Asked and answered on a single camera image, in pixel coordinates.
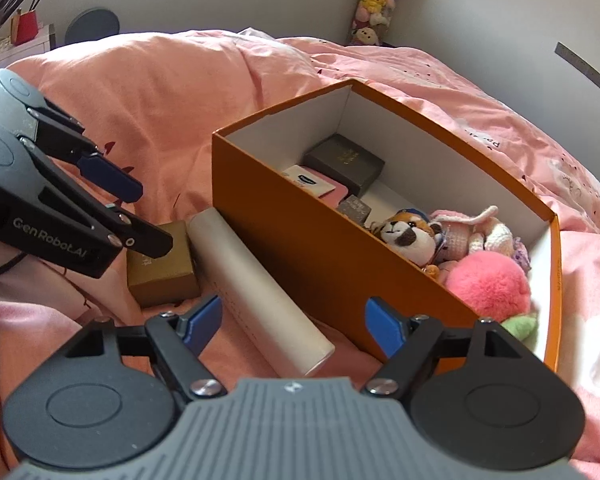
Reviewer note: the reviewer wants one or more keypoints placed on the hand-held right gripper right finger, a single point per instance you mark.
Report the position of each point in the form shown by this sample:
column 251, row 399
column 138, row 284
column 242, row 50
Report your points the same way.
column 385, row 327

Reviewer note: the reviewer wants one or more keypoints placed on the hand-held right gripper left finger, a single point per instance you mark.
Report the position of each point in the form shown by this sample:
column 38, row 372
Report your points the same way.
column 205, row 322

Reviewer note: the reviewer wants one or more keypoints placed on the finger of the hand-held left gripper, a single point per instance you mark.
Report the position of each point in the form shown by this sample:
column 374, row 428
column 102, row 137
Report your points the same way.
column 145, row 240
column 112, row 176

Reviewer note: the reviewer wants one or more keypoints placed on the gold square box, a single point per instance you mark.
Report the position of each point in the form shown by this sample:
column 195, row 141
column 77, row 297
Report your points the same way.
column 165, row 275

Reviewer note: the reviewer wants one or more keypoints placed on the white cylinder tube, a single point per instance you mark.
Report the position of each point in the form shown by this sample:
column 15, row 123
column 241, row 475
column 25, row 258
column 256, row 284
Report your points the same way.
column 260, row 290

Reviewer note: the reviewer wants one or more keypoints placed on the red panda plush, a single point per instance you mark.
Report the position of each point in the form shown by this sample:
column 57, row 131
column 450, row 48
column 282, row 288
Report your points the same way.
column 405, row 235

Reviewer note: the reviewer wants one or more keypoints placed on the pink fluffy peach plush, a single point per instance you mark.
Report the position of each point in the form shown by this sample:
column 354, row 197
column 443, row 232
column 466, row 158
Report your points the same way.
column 490, row 285

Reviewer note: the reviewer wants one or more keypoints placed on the orange cardboard box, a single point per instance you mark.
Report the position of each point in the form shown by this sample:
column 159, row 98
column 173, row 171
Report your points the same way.
column 300, row 240

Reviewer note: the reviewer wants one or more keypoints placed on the white pink crochet bunny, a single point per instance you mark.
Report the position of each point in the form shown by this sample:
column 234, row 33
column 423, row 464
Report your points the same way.
column 490, row 235

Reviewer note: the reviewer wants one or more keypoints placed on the black square box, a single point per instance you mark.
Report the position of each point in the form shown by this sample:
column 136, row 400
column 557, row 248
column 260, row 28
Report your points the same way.
column 345, row 160

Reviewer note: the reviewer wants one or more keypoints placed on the pink printed blanket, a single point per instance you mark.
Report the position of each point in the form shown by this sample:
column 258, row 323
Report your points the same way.
column 155, row 85

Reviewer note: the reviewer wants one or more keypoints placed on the small grey box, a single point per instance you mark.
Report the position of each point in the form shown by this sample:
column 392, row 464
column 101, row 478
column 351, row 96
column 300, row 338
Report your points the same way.
column 355, row 207

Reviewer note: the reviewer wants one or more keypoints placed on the pink flat box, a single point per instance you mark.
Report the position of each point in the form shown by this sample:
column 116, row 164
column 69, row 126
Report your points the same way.
column 337, row 190

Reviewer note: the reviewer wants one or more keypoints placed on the white desk shelf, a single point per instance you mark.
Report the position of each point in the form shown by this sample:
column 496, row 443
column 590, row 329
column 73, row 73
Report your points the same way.
column 10, row 51

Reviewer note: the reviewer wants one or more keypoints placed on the dark round chair back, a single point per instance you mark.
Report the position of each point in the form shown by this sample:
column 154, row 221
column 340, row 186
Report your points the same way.
column 92, row 25

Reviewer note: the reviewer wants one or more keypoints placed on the white card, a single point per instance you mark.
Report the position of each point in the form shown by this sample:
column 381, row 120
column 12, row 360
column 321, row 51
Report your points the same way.
column 305, row 179

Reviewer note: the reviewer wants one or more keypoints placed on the red pen holder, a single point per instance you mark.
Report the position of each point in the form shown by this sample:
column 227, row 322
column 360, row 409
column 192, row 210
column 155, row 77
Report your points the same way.
column 26, row 27

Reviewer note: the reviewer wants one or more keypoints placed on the clear tube of plush toys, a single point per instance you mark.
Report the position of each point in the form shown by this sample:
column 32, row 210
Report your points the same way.
column 375, row 0

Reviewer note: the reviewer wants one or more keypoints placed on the grey wall outlet strip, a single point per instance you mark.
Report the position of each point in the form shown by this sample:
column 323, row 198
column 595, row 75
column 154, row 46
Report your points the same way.
column 580, row 65

